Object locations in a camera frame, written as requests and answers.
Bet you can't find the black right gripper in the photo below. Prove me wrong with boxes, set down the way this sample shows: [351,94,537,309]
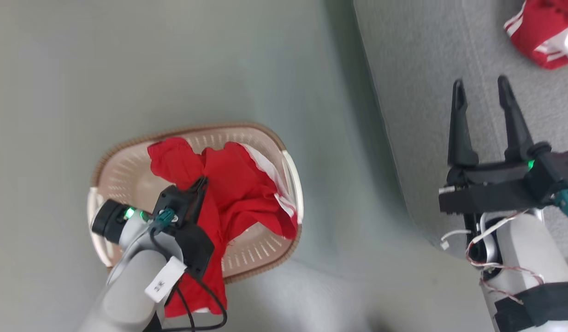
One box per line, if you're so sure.
[438,76,551,215]

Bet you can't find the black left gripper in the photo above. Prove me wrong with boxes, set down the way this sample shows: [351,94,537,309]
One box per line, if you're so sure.
[172,177,215,280]

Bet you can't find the red shorts with white stripes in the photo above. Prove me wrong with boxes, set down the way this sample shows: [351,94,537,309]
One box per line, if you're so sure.
[147,136,298,319]

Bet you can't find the red basketball jersey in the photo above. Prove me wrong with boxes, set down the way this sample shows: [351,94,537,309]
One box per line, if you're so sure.
[504,0,568,71]

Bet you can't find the grey fabric sofa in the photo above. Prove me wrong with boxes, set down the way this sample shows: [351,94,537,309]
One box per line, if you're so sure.
[353,0,568,268]

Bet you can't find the cream perforated laundry basket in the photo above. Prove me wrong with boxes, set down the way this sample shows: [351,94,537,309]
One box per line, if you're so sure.
[87,122,304,284]

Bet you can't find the teal left camera connector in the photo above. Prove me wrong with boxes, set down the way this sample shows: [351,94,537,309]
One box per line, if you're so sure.
[150,208,176,232]

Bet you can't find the teal camera connector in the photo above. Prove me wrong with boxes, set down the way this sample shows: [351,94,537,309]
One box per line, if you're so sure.
[554,188,568,231]
[150,208,176,232]

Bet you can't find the white paper cable tag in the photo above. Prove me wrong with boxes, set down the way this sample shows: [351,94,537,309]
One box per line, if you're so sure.
[145,256,188,303]

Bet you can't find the teal right camera connector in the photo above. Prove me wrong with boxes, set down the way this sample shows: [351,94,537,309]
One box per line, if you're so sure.
[554,188,568,231]

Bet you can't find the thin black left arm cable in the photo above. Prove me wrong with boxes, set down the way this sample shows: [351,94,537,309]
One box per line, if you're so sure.
[148,226,228,332]

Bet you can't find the red white wire bundle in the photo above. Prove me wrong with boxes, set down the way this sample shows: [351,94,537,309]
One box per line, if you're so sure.
[441,210,545,305]

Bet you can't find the black strap on right arm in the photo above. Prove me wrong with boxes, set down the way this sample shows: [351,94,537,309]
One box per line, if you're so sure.
[494,281,568,332]

